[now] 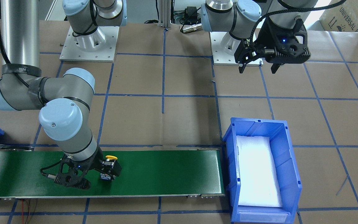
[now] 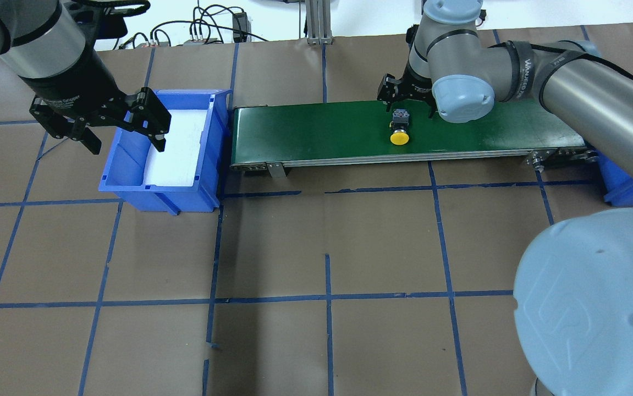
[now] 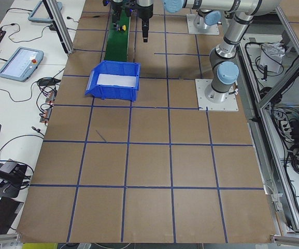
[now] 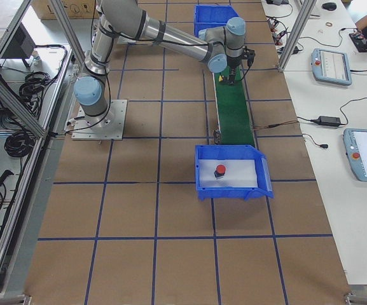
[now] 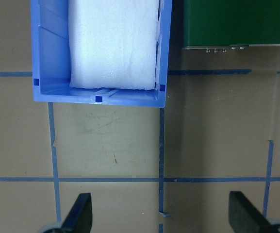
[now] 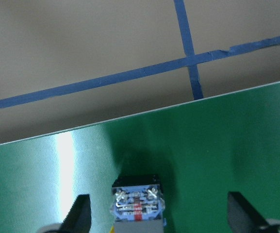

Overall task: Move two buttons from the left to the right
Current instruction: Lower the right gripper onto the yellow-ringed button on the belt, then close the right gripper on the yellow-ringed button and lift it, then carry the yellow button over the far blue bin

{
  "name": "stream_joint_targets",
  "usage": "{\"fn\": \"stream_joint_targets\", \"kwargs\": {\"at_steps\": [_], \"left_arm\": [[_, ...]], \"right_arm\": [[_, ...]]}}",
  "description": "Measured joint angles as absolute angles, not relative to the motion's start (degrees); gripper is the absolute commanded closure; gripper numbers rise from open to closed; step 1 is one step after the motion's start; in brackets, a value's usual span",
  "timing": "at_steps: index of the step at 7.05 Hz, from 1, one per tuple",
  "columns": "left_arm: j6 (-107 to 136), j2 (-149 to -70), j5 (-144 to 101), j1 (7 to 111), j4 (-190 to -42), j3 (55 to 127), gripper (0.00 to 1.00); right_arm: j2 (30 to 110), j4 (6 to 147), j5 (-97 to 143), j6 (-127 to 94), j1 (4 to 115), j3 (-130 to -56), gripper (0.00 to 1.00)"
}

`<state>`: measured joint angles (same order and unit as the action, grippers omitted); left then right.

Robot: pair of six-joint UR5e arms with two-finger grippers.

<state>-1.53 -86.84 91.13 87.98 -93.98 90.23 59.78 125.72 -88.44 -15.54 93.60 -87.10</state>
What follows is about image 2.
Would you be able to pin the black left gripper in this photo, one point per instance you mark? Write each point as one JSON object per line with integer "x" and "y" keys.
{"x": 76, "y": 78}

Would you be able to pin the left blue plastic bin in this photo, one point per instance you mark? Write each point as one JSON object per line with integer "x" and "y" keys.
{"x": 123, "y": 173}

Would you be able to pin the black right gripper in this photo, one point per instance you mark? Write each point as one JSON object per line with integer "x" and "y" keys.
{"x": 416, "y": 88}

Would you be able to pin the right blue plastic bin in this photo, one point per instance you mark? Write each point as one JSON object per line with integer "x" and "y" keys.
{"x": 618, "y": 184}

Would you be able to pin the white foam pad left bin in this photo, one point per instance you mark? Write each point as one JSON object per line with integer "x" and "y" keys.
{"x": 176, "y": 165}

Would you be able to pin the aluminium frame post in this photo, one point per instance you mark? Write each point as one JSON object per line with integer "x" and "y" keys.
{"x": 318, "y": 23}

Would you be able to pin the blue plastic bin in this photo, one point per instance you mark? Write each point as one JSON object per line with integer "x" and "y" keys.
{"x": 618, "y": 184}
{"x": 123, "y": 173}

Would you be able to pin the black power adapter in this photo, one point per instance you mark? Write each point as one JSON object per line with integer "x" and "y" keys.
{"x": 241, "y": 27}

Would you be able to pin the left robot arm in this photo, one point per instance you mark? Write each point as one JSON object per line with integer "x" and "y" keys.
{"x": 50, "y": 46}

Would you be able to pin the yellow mushroom push button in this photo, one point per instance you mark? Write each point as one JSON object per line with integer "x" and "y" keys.
{"x": 399, "y": 127}

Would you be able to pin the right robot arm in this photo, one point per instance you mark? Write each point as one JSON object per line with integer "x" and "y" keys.
{"x": 574, "y": 283}

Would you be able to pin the green conveyor belt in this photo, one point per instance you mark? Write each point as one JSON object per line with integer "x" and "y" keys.
{"x": 278, "y": 138}

